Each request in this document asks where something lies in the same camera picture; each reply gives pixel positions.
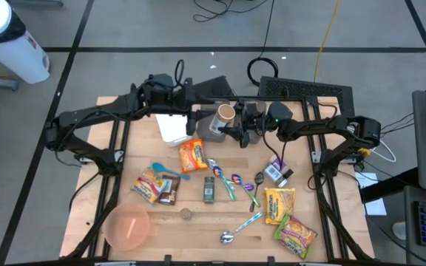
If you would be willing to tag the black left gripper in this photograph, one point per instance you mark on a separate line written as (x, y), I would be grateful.
(183, 101)

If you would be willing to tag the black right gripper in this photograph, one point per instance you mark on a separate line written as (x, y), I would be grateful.
(253, 116)

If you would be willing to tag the orange ramen noodle packet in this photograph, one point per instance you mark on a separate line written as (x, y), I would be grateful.
(193, 156)

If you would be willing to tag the small purple iridescent spoon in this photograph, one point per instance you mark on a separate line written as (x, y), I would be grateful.
(249, 187)

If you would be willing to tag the teal plastic spoon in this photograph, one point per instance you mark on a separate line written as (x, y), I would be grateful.
(161, 169)

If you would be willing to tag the green spice jar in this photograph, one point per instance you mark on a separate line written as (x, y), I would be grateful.
(209, 190)

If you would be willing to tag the brown snack bar packet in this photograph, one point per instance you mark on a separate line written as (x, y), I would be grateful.
(170, 190)

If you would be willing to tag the yellow red ramen packet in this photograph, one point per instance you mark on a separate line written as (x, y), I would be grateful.
(147, 185)

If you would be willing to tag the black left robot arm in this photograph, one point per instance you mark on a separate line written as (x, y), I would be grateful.
(87, 114)

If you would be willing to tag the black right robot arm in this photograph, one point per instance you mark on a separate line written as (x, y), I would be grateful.
(316, 125)

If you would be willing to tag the translucent grey plastic bin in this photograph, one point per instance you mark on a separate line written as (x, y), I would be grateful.
(205, 133)
(256, 137)

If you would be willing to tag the black wedge-shaped box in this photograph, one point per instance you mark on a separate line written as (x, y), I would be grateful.
(216, 88)

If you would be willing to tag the white plastic bin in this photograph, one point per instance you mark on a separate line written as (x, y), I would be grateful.
(173, 131)

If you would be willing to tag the plain dark silver spoon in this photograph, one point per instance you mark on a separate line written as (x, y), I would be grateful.
(259, 178)

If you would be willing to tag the large purple-lid spice jar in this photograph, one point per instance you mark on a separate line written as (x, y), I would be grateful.
(277, 170)

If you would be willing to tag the black mesh computer case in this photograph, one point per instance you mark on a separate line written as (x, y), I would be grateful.
(309, 90)

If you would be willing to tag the yellow ramen noodle packet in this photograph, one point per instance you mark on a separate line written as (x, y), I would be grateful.
(279, 205)

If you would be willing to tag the small cork-lid saffron jar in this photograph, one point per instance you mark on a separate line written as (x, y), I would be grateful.
(186, 214)

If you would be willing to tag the green-edged ramen noodle packet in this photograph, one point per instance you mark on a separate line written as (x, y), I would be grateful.
(295, 236)

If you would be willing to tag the pink translucent plastic bowl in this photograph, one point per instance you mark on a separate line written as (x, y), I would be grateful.
(126, 226)

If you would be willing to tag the white paper sheet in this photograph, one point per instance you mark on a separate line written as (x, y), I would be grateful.
(377, 207)

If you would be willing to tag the white trash can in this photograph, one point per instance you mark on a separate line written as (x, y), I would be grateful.
(13, 55)

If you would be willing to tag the white computer mouse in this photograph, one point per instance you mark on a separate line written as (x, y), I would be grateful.
(399, 231)

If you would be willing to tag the black metal table frame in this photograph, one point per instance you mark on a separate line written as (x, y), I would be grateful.
(117, 147)

